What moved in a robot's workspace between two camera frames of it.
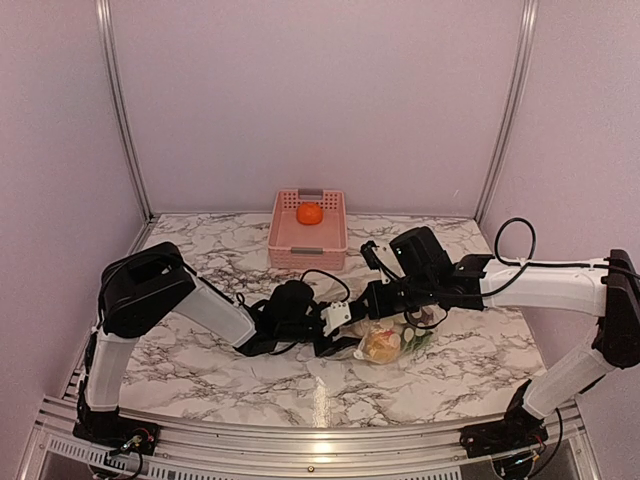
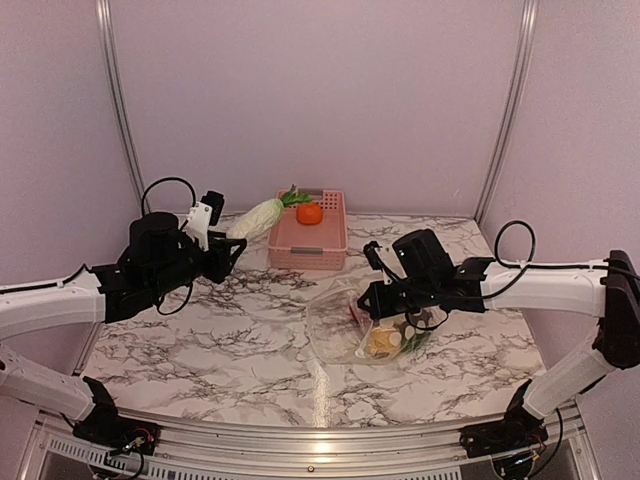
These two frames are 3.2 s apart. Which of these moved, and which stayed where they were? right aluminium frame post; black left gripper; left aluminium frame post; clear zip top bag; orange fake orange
Moved: black left gripper; clear zip top bag
Stayed: right aluminium frame post; left aluminium frame post; orange fake orange
